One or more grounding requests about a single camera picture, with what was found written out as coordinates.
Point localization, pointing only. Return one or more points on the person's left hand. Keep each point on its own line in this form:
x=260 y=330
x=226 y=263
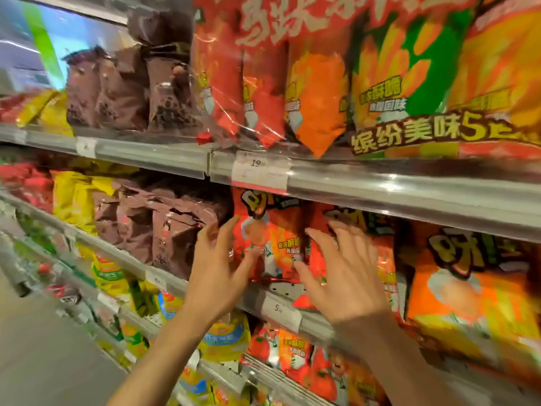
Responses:
x=215 y=287

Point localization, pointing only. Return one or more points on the person's right hand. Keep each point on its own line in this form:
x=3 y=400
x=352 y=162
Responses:
x=355 y=287

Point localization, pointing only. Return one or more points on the red tomato-print chips bag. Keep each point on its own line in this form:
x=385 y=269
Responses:
x=386 y=270
x=274 y=245

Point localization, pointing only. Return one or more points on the grey metal store shelf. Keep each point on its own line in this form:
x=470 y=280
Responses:
x=380 y=186

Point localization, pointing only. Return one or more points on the orange potato stick bag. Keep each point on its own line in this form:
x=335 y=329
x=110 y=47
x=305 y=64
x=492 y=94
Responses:
x=465 y=300

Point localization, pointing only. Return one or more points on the person's right forearm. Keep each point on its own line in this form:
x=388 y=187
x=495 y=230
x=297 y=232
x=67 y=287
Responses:
x=393 y=367

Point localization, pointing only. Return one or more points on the person's left forearm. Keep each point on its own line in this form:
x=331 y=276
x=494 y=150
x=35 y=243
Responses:
x=156 y=367

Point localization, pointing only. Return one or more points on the brown snack bags group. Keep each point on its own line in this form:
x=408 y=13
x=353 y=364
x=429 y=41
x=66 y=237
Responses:
x=122 y=92

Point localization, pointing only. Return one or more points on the large yellow blue snack bag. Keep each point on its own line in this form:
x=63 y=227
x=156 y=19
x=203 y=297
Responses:
x=224 y=338

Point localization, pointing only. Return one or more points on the white price label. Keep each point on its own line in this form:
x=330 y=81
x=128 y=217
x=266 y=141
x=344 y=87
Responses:
x=156 y=279
x=260 y=173
x=281 y=312
x=86 y=147

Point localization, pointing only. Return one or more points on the bright yellow snack packs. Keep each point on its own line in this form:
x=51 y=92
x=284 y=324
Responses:
x=72 y=198

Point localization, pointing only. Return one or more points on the red snack packs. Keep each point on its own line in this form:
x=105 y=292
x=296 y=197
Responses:
x=25 y=186

